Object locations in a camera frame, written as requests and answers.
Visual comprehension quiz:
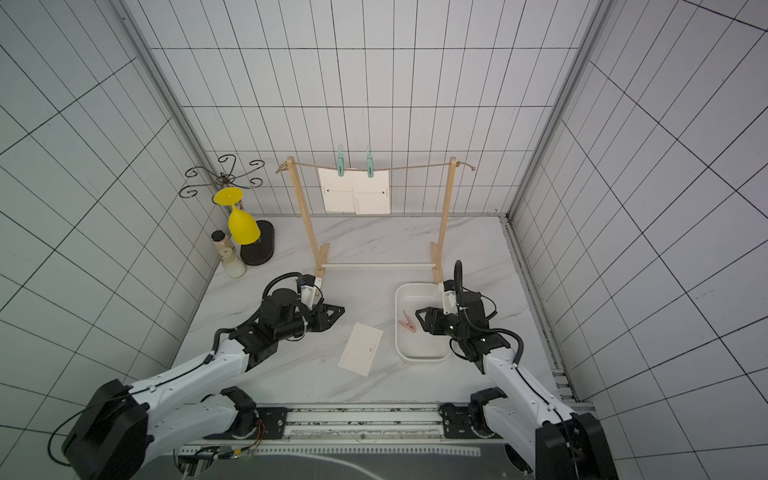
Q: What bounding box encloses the yellow plastic wine glass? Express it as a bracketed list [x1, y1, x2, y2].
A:
[213, 187, 261, 246]

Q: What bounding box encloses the pink clothespin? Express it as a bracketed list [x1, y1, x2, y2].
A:
[398, 311, 417, 333]

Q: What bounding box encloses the wooden clothesline stand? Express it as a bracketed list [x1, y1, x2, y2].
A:
[276, 156, 476, 285]

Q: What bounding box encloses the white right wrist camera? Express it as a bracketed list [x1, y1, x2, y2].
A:
[440, 280, 457, 315]

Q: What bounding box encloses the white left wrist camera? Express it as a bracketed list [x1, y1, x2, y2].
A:
[298, 274, 321, 308]

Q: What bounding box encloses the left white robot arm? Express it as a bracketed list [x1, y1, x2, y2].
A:
[59, 272, 345, 479]

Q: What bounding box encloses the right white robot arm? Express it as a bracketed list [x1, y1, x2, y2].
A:
[416, 261, 618, 479]

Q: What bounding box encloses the white plastic tray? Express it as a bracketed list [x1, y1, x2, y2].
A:
[394, 283, 451, 363]

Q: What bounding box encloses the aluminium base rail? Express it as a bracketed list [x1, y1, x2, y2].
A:
[123, 401, 604, 446]

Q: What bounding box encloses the green clothespin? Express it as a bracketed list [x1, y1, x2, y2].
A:
[335, 144, 346, 178]
[366, 146, 375, 178]

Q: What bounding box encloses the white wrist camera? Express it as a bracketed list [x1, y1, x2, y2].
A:
[298, 274, 321, 308]
[440, 280, 457, 315]

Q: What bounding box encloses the black wire glass rack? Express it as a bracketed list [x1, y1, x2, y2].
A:
[177, 153, 276, 266]

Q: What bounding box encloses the small corked glass bottle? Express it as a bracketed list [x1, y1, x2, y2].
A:
[211, 230, 247, 278]

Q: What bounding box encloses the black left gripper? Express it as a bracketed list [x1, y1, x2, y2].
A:
[277, 303, 346, 339]

